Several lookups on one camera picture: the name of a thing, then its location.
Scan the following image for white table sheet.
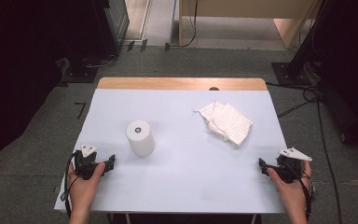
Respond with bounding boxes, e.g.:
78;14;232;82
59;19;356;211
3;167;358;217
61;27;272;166
54;88;308;215

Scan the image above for person's left hand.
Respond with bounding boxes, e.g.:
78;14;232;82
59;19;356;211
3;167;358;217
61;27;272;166
68;161;107;211

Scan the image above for black slanted stand pole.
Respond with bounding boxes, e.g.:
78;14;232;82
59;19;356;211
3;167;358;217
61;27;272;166
287;0;335;78

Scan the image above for light wooden desk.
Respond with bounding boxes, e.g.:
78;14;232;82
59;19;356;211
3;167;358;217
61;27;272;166
178;0;323;50

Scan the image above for white cylinder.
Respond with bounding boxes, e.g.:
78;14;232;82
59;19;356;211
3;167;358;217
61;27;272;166
125;119;156;158

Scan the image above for black floor cables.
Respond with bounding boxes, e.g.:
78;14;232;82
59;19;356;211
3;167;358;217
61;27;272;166
265;81;343;224

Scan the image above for hand-held gripper cable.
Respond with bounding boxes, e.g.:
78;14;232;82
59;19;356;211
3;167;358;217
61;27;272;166
287;161;315;222
60;150;82;219

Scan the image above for right hand-held gripper cable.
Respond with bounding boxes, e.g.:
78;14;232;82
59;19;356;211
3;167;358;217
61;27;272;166
287;161;315;222

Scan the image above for white waffle cloth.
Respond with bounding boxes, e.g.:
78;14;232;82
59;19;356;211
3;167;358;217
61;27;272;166
194;100;254;149

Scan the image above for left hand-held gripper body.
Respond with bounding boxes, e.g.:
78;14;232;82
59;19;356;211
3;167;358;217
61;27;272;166
73;144;108;181

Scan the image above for glass door cabinet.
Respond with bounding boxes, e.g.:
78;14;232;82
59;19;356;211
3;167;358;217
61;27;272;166
103;0;131;56

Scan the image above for person's right hand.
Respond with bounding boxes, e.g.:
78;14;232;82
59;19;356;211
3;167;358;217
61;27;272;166
266;161;313;216

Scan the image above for black hanging cable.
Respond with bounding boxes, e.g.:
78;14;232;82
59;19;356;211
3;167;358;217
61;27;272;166
167;0;200;49

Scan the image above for dark curtain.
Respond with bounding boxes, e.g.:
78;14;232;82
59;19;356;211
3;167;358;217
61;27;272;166
0;0;66;183

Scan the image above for black stand base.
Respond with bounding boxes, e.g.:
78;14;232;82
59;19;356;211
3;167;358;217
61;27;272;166
271;62;312;87
61;57;99;84

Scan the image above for white floor cable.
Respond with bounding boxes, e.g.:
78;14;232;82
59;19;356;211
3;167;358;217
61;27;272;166
85;53;118;69

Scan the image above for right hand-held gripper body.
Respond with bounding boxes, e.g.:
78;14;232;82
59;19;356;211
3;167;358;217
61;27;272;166
269;147;313;184

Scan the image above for left hand-held gripper cable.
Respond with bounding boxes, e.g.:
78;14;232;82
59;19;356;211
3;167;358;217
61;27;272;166
60;150;82;219

